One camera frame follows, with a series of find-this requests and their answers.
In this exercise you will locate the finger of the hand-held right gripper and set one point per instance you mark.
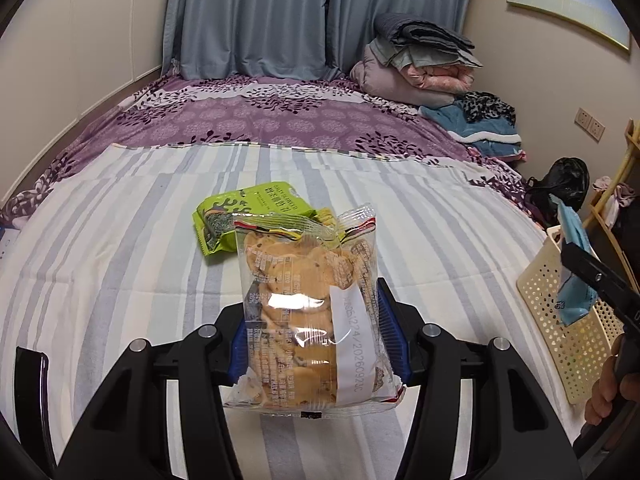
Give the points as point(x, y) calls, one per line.
point(600, 280)

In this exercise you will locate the person's right hand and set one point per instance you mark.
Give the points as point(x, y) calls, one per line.
point(602, 390)

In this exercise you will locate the wooden rack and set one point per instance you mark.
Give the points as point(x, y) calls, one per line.
point(630, 160)

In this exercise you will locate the pink cloth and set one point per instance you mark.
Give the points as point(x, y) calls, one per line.
point(622, 192)

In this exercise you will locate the cream perforated plastic basket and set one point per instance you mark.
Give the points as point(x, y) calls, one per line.
point(550, 300)

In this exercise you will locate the black and white patterned garment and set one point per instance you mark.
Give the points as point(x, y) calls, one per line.
point(487, 105)

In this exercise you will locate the light blue snack packet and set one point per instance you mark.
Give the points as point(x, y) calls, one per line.
point(575, 302)

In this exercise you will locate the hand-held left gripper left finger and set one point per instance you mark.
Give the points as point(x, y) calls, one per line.
point(239, 350)

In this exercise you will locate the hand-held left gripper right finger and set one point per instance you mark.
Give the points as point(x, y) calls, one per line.
point(395, 330)

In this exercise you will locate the green snack bag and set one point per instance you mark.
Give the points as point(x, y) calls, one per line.
point(250, 205)

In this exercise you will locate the lilac folded quilt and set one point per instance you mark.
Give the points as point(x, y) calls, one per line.
point(385, 82)

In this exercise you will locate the clear cookie bag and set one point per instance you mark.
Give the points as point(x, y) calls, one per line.
point(295, 320)

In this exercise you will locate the blue and white striped blanket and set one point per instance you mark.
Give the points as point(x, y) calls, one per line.
point(125, 240)

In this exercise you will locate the beige wall socket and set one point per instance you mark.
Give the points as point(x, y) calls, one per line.
point(590, 123)

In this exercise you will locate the pink floral folded quilt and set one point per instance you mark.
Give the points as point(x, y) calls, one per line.
point(440, 77)

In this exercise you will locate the pale green folded blanket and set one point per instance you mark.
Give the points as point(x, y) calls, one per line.
point(395, 57)

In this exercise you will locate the black bag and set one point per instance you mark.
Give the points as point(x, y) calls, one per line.
point(562, 185)

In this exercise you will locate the purple floral bedsheet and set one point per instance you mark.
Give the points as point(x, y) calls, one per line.
point(280, 120)

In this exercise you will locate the dark grey folded blanket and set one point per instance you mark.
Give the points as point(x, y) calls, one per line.
point(420, 32)

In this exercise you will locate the blue folded clothes pile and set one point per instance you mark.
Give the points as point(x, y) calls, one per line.
point(470, 130)

